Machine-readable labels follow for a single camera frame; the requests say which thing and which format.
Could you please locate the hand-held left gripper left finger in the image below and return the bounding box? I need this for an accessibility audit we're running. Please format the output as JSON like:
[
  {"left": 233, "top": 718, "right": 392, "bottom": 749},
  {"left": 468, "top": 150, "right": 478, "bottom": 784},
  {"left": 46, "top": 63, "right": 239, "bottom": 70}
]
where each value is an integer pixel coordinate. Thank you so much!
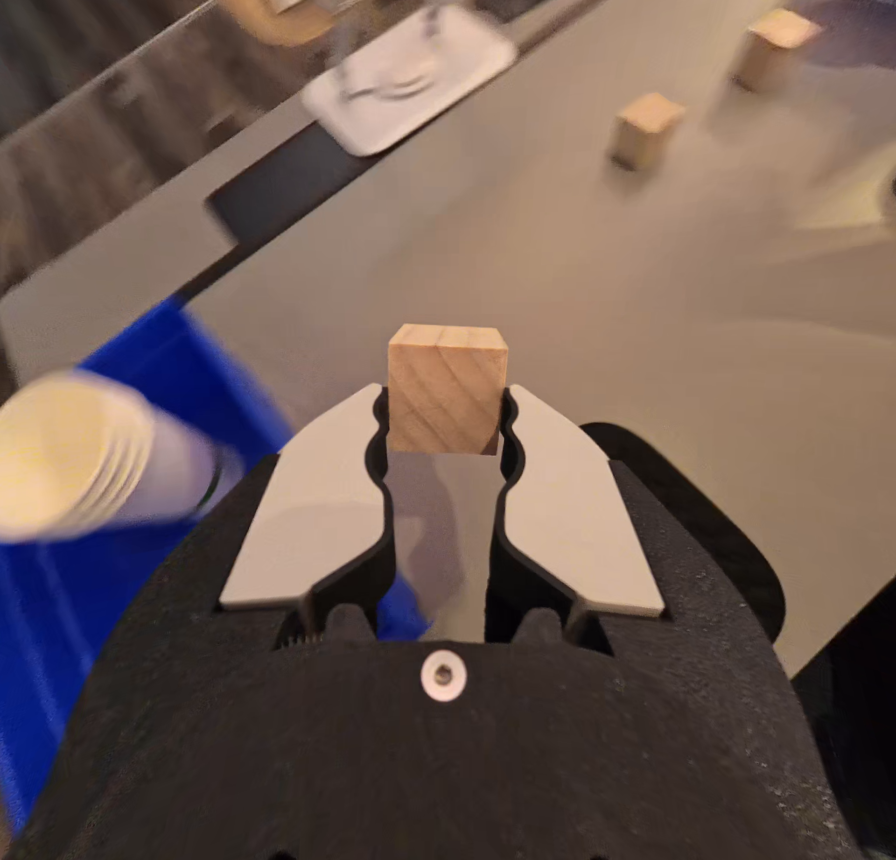
[{"left": 218, "top": 382, "right": 396, "bottom": 640}]

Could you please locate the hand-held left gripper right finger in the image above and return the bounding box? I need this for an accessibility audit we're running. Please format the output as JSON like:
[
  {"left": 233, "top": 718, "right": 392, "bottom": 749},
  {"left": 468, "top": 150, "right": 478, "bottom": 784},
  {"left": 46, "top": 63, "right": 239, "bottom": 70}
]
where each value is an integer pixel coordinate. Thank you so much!
[{"left": 493, "top": 384, "right": 666, "bottom": 640}]

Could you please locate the wooden cube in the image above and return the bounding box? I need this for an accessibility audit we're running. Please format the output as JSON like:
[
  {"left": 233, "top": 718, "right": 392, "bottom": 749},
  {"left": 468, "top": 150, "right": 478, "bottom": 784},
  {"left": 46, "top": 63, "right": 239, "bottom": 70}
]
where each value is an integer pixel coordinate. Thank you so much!
[
  {"left": 609, "top": 92, "right": 687, "bottom": 172},
  {"left": 731, "top": 7, "right": 823, "bottom": 94},
  {"left": 387, "top": 324, "right": 508, "bottom": 456}
]

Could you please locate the blue plastic bin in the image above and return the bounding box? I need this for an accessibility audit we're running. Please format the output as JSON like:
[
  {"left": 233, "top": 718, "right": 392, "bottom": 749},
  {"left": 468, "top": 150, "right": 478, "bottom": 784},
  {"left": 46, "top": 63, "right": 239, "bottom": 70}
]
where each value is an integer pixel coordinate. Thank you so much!
[{"left": 0, "top": 296, "right": 431, "bottom": 833}]

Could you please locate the instruction sheet on wooden stand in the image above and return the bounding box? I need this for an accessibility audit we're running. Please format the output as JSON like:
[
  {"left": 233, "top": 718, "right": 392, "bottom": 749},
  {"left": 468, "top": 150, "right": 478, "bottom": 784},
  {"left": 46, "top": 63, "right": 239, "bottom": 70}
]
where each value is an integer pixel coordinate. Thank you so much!
[{"left": 196, "top": 0, "right": 520, "bottom": 158}]

